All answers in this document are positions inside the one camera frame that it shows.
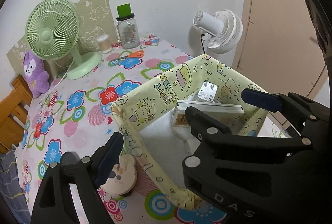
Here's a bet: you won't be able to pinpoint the plaid grey pillow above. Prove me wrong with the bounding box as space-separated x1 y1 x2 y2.
1 149 31 223

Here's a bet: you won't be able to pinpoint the green desk fan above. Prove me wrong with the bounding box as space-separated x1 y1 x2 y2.
25 0 102 80

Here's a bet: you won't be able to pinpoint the round cream compact mirror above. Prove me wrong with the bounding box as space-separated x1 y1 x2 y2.
99 154 137 198

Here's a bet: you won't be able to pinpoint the glass jar green lid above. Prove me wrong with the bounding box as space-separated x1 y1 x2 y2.
116 3 140 49

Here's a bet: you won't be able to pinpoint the orange scissors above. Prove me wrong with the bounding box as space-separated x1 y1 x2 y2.
119 50 144 59

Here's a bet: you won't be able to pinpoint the cotton swab container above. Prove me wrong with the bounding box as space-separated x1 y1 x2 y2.
97 34 112 54

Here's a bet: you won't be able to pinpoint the white 45W charger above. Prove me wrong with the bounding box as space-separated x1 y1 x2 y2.
197 81 218 103

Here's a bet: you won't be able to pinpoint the floral tablecloth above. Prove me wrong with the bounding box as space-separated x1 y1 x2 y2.
15 34 294 224

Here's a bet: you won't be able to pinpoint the purple plush bunny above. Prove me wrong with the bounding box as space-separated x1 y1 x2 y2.
22 50 50 98

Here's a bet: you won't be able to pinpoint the white standing fan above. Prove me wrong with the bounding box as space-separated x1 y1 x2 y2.
193 9 243 54

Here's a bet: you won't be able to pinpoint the wooden bed headboard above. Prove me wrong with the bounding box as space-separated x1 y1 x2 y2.
0 75 33 154

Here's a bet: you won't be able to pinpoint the yellow cartoon storage box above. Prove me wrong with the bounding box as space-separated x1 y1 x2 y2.
111 54 267 211

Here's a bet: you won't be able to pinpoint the beige door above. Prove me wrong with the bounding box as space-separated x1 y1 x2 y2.
233 0 330 106

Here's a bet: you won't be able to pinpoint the black round case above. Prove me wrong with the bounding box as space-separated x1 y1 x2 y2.
60 152 80 165

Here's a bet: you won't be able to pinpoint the cartoon cardboard backboard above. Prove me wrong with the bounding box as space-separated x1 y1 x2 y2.
7 0 118 75

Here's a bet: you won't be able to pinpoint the white rectangular remote box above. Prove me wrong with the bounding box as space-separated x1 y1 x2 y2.
172 100 244 135

